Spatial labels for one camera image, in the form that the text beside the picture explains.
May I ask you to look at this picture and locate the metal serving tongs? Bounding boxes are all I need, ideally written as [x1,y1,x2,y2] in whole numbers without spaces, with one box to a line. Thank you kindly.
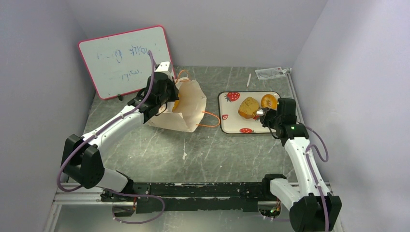
[256,109,265,116]

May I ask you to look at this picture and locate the paper bag with orange handles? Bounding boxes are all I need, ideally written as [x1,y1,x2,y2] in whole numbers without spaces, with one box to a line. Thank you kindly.
[147,70,221,132]

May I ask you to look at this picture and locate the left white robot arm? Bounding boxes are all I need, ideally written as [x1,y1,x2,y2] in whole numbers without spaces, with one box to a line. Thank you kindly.
[60,71,178,201]

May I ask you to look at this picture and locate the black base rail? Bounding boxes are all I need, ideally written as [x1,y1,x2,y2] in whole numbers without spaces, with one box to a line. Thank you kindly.
[101,182,292,215]

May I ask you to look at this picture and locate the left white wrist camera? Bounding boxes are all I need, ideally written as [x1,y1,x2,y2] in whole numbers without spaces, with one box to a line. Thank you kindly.
[155,61,174,79]

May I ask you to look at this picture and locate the strawberry print tray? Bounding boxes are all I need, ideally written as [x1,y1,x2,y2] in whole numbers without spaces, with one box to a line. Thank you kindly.
[218,91,280,134]

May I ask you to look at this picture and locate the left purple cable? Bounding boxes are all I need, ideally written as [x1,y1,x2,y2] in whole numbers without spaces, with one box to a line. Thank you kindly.
[57,50,166,225]

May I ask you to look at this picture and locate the yellow fake doughnut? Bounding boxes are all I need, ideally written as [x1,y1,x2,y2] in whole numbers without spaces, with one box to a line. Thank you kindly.
[261,94,278,110]

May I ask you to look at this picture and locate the yellow fake bread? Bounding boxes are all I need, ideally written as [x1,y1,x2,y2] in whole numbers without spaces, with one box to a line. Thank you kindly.
[238,97,260,119]

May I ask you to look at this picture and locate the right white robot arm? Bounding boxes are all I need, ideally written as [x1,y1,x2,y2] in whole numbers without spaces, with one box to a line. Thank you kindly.
[258,98,342,232]

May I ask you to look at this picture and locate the white card on table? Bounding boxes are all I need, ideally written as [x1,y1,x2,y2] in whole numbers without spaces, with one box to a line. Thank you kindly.
[255,67,288,80]

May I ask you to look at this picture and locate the orange fake bread piece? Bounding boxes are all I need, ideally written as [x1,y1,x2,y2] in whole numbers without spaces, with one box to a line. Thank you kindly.
[172,100,180,112]

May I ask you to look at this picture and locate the red framed whiteboard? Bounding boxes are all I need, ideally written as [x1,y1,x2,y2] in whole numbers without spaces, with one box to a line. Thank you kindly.
[78,25,172,100]

